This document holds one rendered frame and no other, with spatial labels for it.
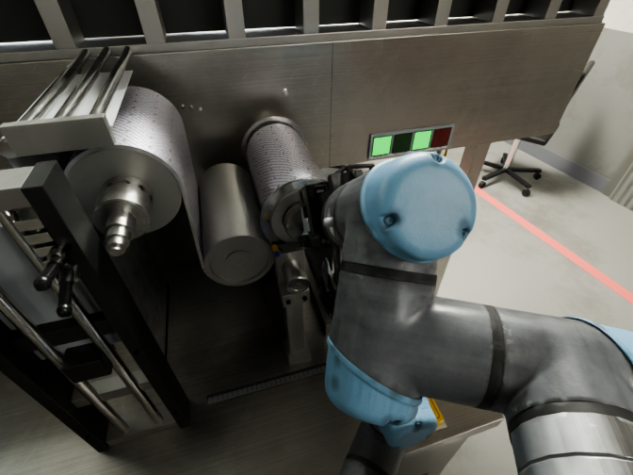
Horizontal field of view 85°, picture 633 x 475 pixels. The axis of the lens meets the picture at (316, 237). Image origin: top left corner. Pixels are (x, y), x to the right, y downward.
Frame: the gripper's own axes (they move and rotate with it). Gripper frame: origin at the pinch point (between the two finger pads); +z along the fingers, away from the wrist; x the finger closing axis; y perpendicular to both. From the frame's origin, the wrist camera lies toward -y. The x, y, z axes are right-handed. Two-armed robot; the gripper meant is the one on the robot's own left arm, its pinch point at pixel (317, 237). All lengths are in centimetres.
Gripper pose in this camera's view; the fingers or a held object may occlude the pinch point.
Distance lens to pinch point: 56.6
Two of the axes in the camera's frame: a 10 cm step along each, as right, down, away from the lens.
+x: -9.6, 1.9, -2.1
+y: -1.9, -9.8, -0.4
